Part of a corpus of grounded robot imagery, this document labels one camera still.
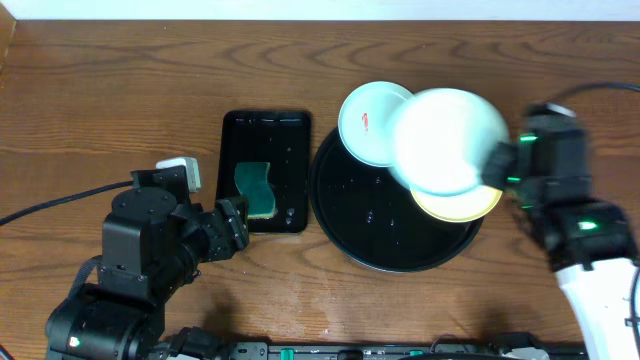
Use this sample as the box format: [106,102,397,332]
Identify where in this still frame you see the green scouring sponge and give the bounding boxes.
[234,162,276,219]

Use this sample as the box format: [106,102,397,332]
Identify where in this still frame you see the yellow plate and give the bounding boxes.
[410,183,503,223]

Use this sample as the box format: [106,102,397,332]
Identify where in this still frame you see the light blue plate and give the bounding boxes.
[386,88,510,197]
[338,81,414,167]

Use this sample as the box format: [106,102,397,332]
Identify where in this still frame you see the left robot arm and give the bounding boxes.
[45,166,249,359]

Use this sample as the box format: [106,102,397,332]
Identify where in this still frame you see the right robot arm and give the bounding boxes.
[482,103,639,359]

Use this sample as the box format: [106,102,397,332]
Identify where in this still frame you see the black rectangular tray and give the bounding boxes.
[216,110,311,233]

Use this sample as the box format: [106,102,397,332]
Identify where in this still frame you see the round black tray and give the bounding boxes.
[309,130,483,273]

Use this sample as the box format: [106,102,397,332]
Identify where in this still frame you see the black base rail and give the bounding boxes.
[164,332,586,360]

